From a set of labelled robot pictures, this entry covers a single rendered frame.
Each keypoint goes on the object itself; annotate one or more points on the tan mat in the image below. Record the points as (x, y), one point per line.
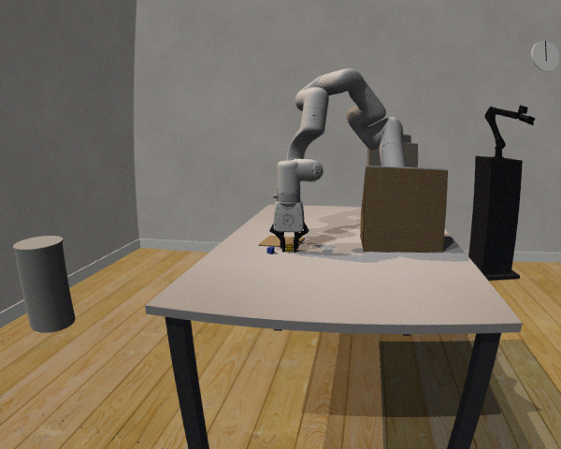
(274, 241)

